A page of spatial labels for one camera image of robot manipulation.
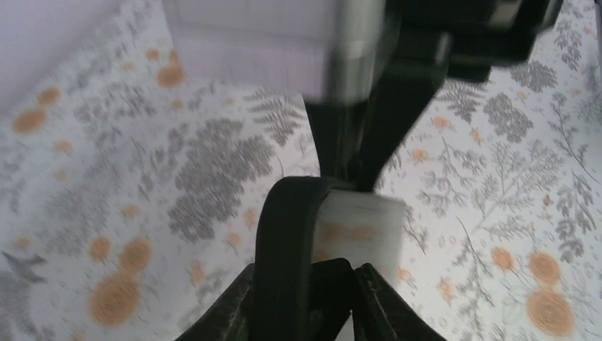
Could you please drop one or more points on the floral patterned table mat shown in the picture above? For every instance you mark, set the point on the floral patterned table mat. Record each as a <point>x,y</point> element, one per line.
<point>131,191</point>

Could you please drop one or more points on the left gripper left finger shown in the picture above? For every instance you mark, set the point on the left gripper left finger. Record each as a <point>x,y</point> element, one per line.
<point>225,320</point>

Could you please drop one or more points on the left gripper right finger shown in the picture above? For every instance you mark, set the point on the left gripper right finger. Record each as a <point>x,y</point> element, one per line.
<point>380,314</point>

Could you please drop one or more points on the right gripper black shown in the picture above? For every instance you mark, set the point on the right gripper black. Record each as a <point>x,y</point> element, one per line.
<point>462,40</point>

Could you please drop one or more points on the black phone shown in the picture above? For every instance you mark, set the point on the black phone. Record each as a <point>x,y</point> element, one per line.
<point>312,234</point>

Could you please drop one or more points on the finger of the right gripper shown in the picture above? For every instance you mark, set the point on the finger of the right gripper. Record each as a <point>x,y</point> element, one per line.
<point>337,131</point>

